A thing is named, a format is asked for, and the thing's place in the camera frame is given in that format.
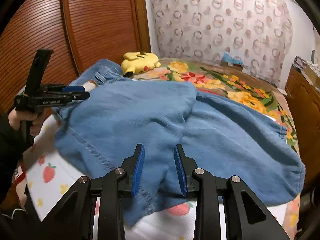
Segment blue denim jeans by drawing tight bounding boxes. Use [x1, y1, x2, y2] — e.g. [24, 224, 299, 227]
[53, 59, 305, 226]

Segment person's left hand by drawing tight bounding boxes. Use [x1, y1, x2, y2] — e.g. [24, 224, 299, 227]
[8, 109, 48, 137]

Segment white floral bed sheet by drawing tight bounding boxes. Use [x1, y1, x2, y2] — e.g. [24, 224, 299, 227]
[22, 80, 288, 240]

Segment yellow Pikachu plush toy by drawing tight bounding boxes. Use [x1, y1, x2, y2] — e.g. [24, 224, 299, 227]
[121, 51, 161, 77]

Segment brown louvered wooden wardrobe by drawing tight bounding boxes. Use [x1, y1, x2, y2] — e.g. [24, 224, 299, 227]
[1, 0, 151, 113]

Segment brown floral blanket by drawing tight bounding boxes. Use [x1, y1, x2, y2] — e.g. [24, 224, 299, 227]
[130, 59, 299, 239]

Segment brown wooden sideboard cabinet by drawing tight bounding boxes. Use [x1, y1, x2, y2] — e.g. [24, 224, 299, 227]
[285, 67, 319, 183]

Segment cardboard box with blue item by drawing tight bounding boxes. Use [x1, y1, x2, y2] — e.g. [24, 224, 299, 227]
[221, 51, 244, 71]

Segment cardboard box on sideboard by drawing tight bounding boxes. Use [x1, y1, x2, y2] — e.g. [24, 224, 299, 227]
[293, 56, 319, 92]

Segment pink circle patterned curtain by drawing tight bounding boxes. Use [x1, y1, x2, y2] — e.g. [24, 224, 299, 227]
[149, 0, 293, 85]

